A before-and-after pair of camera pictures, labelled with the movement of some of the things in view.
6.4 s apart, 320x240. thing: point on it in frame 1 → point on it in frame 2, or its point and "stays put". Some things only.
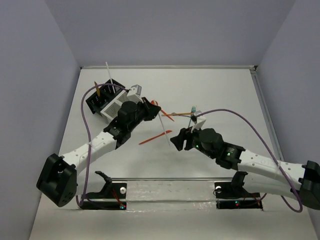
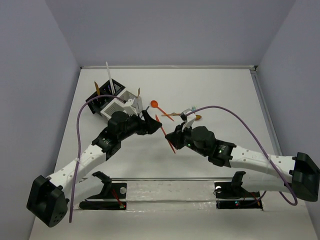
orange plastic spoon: [155, 102] stays put
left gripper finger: [147, 105] → [148, 119]
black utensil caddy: [107, 92] stays put
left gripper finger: [152, 111] → [152, 126]
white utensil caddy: [111, 110] stays put
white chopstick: [110, 77] stays put
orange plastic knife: [164, 133] → [164, 133]
